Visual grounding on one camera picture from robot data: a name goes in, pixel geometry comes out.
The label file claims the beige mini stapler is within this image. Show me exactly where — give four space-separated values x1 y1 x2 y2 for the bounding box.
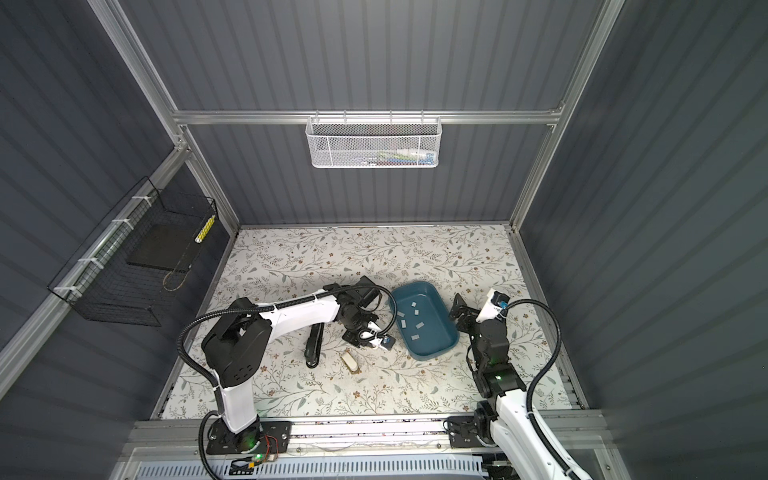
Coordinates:
341 351 360 374

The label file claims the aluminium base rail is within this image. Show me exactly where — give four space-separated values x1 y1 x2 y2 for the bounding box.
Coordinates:
120 410 615 459

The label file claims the black stapler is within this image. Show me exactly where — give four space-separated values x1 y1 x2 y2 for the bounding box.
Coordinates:
304 323 325 369

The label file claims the yellow marker pen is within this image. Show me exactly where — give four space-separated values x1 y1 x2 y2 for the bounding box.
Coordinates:
194 214 216 244

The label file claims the teal plastic tray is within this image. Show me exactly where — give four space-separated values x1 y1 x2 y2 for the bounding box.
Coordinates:
392 281 459 361

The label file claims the white wire mesh basket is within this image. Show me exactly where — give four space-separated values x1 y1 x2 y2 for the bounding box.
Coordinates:
305 118 443 169

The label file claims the black flat pad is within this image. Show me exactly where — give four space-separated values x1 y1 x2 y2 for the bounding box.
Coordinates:
127 224 202 273

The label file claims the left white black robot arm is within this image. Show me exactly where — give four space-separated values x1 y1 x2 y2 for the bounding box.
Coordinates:
176 277 398 461

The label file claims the black wire basket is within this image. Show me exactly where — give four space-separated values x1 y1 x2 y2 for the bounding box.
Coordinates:
48 178 218 327

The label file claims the white slotted cable duct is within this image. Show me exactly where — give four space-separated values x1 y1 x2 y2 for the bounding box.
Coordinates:
134 457 487 480

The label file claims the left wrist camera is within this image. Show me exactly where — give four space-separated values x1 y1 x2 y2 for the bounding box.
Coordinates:
368 334 396 351

